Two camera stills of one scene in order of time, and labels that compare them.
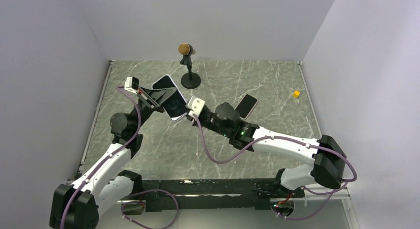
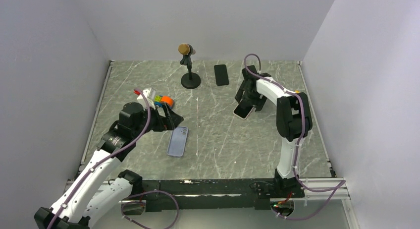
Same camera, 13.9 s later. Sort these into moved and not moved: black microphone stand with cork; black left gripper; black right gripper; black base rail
Moved: black left gripper; black right gripper
Not moved: black base rail; black microphone stand with cork
